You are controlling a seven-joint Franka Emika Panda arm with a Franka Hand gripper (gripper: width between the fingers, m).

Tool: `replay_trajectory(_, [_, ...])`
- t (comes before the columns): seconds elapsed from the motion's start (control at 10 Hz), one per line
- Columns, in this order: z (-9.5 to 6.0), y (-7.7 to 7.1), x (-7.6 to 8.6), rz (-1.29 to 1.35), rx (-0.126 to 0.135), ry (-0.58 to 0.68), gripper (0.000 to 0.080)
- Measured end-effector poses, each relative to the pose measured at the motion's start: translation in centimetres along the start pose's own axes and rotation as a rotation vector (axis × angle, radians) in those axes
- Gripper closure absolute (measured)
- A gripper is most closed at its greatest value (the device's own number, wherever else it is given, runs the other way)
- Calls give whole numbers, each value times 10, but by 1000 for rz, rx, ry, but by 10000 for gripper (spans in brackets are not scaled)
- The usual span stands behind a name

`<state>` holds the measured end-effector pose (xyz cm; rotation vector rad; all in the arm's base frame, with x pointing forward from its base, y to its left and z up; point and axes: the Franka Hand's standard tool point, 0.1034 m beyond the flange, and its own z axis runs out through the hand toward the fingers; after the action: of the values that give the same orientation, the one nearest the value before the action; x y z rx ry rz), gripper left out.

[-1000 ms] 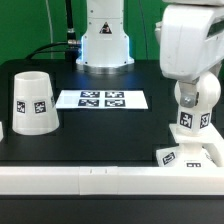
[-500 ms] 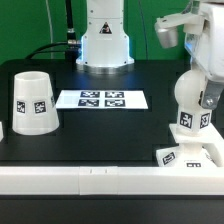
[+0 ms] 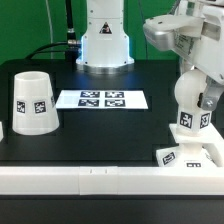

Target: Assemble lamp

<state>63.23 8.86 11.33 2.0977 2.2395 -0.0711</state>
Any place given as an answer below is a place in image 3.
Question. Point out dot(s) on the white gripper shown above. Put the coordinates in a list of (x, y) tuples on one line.
[(194, 30)]

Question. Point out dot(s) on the white lamp bulb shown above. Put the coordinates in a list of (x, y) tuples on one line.
[(191, 119)]

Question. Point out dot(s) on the white lamp base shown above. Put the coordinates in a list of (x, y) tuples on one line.
[(191, 150)]

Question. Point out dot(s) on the white lamp shade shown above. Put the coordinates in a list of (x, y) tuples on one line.
[(34, 110)]

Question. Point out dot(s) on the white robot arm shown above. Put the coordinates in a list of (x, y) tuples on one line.
[(105, 45)]

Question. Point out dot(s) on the white right fence bar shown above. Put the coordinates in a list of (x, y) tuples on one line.
[(215, 145)]

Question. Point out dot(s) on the white fence bar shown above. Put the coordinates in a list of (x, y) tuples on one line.
[(215, 145), (110, 181), (1, 131)]

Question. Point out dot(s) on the white marker sheet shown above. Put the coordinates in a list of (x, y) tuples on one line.
[(101, 99)]

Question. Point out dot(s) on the white left fence bar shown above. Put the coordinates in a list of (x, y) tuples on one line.
[(1, 131)]

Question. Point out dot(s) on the white front fence bar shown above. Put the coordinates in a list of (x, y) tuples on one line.
[(110, 181)]

